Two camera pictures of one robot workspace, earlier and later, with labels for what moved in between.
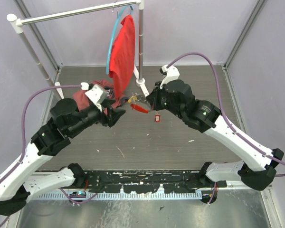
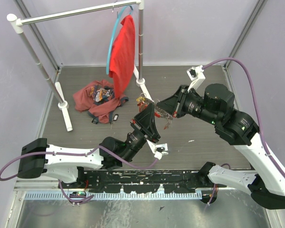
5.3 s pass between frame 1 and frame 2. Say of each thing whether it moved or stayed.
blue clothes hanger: stayed
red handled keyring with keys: moved
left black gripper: moved
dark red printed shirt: stayed
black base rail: stayed
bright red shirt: stayed
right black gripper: moved
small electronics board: stayed
